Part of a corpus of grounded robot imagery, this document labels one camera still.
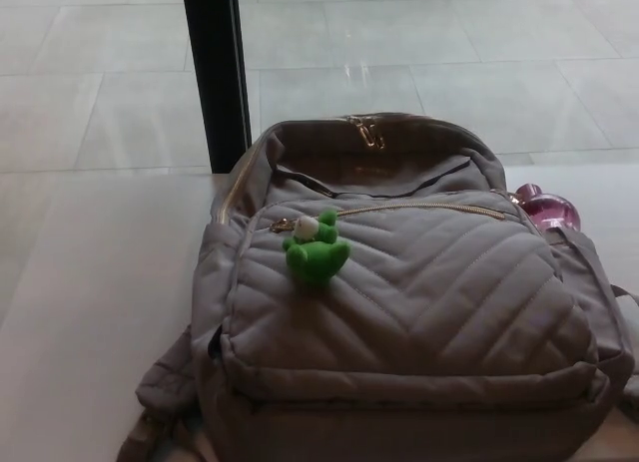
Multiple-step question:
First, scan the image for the green plush frog keychain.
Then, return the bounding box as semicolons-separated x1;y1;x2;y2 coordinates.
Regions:
282;208;351;288

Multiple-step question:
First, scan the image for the grey quilted backpack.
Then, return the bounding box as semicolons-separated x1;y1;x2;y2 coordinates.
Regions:
115;111;639;462

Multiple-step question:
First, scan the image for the pink glass perfume bottle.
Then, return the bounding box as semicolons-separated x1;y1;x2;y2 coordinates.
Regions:
510;183;582;232

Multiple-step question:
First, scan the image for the black vertical post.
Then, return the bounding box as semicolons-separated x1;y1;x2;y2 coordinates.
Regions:
181;0;253;174

